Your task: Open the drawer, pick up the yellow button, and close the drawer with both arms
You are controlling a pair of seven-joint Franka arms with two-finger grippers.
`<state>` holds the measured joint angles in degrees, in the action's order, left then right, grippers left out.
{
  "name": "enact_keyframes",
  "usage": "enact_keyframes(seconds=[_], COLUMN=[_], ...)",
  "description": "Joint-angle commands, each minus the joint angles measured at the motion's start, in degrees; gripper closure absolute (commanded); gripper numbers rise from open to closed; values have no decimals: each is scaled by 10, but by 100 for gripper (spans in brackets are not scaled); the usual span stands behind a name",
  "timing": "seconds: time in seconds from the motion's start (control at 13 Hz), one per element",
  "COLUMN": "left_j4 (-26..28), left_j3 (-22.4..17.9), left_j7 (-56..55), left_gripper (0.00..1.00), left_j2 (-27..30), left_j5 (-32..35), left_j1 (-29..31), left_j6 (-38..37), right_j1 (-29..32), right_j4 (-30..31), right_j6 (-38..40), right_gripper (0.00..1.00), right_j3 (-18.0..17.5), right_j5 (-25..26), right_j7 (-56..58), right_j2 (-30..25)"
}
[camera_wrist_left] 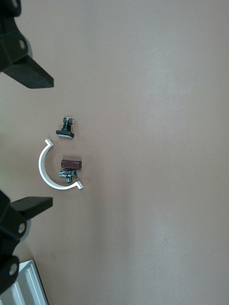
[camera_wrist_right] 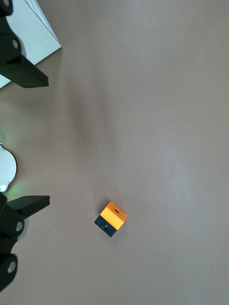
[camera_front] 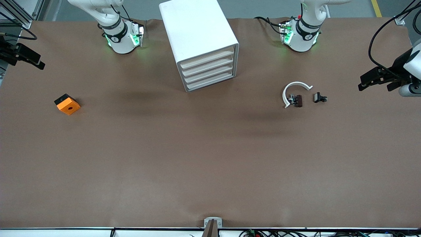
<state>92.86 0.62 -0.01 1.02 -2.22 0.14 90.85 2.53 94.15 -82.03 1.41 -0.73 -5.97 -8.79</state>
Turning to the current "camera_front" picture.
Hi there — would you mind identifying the orange button housing box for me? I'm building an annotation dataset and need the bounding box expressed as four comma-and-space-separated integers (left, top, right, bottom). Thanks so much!
54, 93, 81, 116

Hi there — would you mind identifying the white drawer cabinet shell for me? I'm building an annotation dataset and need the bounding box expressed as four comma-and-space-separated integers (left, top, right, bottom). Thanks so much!
159, 0, 239, 93

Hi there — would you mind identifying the brown block with metal clip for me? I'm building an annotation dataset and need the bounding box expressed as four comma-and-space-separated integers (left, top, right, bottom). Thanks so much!
288, 94, 303, 108

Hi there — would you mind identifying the white curved plastic part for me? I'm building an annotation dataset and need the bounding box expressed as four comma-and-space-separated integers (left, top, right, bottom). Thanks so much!
282, 82, 313, 109

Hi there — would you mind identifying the brown table cover sheet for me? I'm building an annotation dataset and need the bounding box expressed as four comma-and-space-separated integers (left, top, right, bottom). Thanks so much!
0, 17, 421, 229

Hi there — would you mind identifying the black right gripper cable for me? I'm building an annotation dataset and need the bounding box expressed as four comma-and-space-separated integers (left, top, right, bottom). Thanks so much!
0, 12, 37, 40

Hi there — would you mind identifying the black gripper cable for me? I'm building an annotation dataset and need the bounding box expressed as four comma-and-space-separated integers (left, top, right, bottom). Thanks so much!
368, 0, 421, 81
0, 12, 37, 40

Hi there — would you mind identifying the aluminium frame profile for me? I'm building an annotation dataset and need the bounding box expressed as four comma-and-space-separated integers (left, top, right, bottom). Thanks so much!
0, 0, 45, 29

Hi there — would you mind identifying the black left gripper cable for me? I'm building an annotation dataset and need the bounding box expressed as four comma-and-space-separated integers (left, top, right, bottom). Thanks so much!
368, 0, 421, 81

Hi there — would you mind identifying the black arm base cable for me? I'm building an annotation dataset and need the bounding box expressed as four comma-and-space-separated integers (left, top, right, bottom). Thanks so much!
254, 16, 284, 35

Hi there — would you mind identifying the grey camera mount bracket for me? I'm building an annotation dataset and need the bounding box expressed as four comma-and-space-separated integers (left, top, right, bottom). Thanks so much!
204, 217, 223, 237

